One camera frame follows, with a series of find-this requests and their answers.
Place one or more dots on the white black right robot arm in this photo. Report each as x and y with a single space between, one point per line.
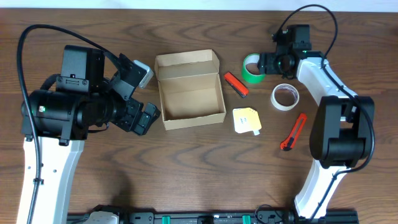
342 133

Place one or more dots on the green tape roll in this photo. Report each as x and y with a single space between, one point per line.
250 71

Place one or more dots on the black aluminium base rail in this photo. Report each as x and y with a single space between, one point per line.
263 214

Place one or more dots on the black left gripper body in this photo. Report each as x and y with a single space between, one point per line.
134 112

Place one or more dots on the white masking tape roll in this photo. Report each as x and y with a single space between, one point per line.
284 97

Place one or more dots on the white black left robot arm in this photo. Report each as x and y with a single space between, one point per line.
63 112

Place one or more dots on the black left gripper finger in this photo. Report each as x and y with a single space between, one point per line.
146 118
127 77

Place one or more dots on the brown cardboard box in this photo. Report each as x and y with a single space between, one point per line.
190 89

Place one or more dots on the red utility knife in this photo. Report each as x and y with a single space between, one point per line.
289 143

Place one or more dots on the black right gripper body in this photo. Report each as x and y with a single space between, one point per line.
263 63

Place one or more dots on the red stapler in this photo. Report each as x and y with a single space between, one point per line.
236 84

